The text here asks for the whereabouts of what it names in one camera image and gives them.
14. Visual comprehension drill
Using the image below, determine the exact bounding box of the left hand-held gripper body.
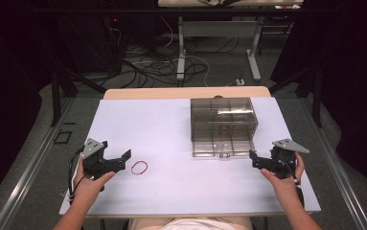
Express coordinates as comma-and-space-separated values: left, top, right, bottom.
80, 138, 124, 180

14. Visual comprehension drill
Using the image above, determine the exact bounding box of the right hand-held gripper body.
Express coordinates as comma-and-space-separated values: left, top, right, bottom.
257, 138, 310, 180

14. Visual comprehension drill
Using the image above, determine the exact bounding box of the red rubber band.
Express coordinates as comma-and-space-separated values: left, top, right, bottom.
130, 160, 149, 175

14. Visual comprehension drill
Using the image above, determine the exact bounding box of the transparent grey drawer box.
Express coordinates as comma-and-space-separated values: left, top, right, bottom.
189, 97, 260, 159

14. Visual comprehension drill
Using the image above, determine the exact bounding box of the person's right hand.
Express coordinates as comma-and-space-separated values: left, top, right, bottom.
260, 151, 307, 194

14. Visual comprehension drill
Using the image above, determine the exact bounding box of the person's left hand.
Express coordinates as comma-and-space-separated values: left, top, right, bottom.
72, 158, 117, 205

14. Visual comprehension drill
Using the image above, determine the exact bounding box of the white table mat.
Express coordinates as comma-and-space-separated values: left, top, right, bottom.
58, 97, 322, 219

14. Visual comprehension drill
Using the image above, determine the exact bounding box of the black metal stand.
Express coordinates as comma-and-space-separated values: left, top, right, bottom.
268, 66, 325, 129
50, 67, 108, 127

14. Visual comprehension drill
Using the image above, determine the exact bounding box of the person's light clothing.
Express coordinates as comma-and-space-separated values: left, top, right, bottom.
127, 217, 255, 230

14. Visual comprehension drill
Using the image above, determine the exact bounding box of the black equipment with red light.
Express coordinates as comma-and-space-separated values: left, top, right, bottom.
75, 14, 126, 75

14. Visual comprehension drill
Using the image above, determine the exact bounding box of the white metal desk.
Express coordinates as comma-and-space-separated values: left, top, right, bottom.
157, 0, 305, 82

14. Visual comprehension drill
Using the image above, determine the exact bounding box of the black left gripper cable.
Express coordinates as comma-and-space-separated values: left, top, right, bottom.
67, 147, 87, 206

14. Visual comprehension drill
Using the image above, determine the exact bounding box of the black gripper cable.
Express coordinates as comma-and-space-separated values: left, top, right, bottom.
279, 156, 306, 208
67, 147, 87, 206

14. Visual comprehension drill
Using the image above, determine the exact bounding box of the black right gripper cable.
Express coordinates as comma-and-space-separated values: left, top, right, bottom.
279, 156, 306, 208

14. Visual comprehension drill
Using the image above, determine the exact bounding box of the aluminium floor rail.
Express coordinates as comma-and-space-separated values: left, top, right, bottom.
0, 97, 78, 230
298, 97, 367, 230

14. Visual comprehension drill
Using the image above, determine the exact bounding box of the tangle of floor cables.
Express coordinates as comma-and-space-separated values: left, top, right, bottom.
105, 15, 241, 89

